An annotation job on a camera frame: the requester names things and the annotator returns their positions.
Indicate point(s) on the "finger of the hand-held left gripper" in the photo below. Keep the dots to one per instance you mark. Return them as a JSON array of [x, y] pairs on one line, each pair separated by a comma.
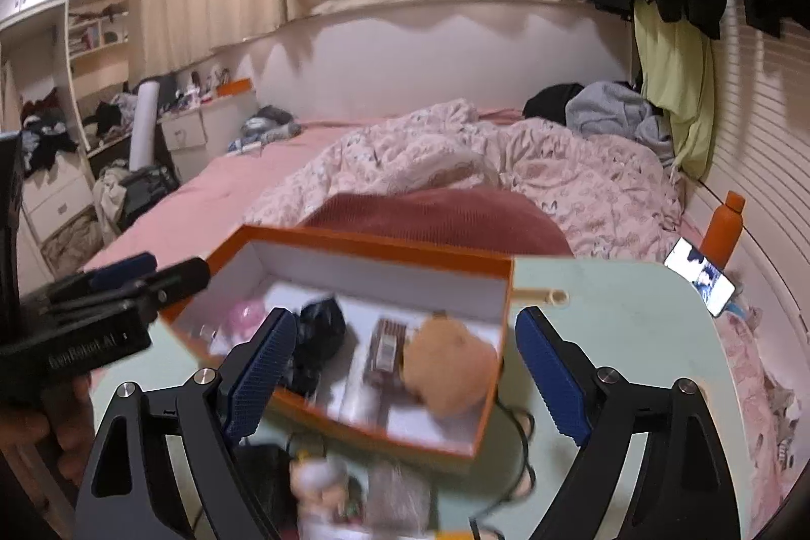
[[123, 269], [180, 277]]

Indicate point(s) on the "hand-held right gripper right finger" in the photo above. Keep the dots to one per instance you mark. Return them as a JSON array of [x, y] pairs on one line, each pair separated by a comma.
[[554, 375]]

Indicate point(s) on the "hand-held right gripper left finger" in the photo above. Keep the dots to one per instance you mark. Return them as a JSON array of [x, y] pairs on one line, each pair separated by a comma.
[[262, 375]]

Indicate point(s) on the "black lace cloth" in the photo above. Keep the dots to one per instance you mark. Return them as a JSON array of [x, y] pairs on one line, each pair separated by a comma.
[[319, 325]]

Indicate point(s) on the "tan plush toy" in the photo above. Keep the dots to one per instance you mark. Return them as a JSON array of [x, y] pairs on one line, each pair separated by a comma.
[[449, 363]]

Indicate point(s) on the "small doll figure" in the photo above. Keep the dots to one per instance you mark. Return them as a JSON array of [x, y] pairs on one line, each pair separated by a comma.
[[319, 483]]

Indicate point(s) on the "brown chocolate packet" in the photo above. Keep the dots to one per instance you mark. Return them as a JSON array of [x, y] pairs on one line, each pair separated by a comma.
[[386, 347]]

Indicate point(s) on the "orange cardboard box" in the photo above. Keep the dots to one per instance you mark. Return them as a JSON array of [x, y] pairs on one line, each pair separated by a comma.
[[379, 274]]

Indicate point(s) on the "person's left hand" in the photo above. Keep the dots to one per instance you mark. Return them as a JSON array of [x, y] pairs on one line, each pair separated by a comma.
[[69, 420]]

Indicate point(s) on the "pink round object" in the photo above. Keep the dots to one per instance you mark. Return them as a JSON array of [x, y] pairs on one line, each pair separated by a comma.
[[247, 315]]

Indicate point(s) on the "black bag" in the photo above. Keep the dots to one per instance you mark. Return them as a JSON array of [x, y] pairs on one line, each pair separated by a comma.
[[147, 193]]

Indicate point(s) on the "white drawer chest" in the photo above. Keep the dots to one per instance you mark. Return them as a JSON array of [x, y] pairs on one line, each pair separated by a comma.
[[54, 205]]

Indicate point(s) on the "mint green cartoon table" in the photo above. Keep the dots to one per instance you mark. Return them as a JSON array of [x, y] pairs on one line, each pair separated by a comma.
[[633, 312]]

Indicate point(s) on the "white roll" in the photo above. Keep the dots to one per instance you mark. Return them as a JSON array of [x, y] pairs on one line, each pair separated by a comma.
[[144, 125]]

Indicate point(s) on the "white nightstand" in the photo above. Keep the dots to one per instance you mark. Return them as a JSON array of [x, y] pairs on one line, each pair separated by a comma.
[[190, 132]]

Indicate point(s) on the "dark clothing pile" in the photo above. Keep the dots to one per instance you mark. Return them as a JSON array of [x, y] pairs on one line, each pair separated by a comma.
[[47, 135]]

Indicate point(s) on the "grey clothes on bed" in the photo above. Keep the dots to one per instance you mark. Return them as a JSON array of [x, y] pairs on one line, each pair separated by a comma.
[[269, 127]]

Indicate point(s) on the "smartphone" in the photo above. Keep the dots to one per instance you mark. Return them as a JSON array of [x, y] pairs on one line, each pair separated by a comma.
[[702, 277]]

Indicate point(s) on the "grey packet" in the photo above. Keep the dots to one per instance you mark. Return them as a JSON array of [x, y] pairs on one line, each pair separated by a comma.
[[400, 492]]

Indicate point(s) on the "dark red cushion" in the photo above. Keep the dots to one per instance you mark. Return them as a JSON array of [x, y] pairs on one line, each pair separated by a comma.
[[443, 217]]

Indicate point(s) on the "pink patterned blanket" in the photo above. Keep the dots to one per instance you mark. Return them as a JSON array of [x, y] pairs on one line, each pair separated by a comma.
[[569, 179]]

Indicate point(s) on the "orange flat box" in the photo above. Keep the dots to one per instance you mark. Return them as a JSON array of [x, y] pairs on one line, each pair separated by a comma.
[[234, 88]]

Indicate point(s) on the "orange bottle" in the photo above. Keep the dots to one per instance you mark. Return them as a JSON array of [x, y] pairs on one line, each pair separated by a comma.
[[724, 230]]

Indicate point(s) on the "grey clothing heap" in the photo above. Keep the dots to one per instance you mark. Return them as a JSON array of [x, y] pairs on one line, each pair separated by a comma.
[[610, 113]]

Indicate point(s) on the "black clothing heap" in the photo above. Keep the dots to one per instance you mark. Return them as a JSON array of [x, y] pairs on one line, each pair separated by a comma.
[[550, 102]]

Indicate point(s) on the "yellow-green hanging garment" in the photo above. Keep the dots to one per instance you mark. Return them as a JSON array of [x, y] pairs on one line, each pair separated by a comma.
[[677, 84]]

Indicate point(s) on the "white wall shelf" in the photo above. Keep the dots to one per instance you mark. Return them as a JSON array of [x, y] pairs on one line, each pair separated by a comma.
[[98, 31]]

